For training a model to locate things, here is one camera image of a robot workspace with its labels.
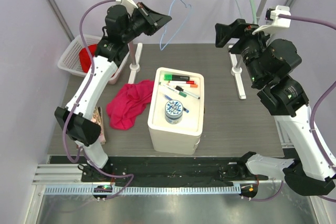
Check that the red whiteboard marker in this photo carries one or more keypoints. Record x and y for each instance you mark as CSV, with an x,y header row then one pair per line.
x,y
182,82

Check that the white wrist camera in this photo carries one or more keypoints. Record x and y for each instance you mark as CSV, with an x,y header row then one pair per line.
x,y
274,23
130,5

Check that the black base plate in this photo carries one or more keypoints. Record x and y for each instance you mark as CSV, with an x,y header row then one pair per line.
x,y
181,171

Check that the green highlighter marker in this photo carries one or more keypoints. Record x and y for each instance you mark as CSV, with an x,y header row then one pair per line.
x,y
173,77

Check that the blue ballpoint pen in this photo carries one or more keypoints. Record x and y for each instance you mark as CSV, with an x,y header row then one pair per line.
x,y
170,99

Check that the blue patterned round tin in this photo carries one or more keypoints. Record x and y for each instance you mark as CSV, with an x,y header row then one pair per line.
x,y
173,111

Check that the blue wire hanger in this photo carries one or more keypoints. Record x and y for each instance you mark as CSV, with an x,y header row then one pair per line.
x,y
180,11

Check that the pink illustrated book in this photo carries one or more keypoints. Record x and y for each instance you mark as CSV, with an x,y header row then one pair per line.
x,y
97,118

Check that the pink t shirt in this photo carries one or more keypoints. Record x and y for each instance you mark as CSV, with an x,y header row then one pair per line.
x,y
130,101

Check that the white slotted cable duct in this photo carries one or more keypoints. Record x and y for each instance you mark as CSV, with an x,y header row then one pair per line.
x,y
103,190

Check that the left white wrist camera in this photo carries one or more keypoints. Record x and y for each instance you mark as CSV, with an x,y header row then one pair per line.
x,y
130,5

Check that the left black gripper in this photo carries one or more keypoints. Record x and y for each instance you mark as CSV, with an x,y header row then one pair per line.
x,y
158,21

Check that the white plastic basket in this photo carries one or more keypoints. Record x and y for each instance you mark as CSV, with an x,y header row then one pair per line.
x,y
70,62

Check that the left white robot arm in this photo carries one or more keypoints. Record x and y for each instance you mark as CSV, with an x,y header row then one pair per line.
x,y
121,27

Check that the green capped white marker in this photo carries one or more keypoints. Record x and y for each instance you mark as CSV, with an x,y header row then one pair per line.
x,y
180,91

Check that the red t shirt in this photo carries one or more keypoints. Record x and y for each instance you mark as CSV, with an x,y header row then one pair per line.
x,y
84,58

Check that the white foam box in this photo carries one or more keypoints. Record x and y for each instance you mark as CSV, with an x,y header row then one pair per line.
x,y
184,137

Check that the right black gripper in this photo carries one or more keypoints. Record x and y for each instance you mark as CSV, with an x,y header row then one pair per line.
x,y
239,29

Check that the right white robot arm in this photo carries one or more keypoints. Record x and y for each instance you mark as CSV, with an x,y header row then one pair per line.
x,y
269,65

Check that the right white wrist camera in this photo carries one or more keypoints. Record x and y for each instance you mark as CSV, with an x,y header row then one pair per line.
x,y
274,23

